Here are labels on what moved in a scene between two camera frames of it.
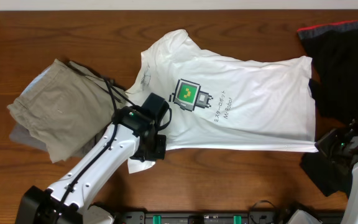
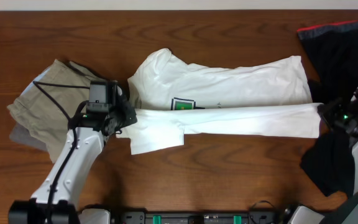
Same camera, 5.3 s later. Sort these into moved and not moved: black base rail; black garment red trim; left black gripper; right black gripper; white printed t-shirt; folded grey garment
Moved: right black gripper; white printed t-shirt; left black gripper
Not moved: black garment red trim; black base rail; folded grey garment
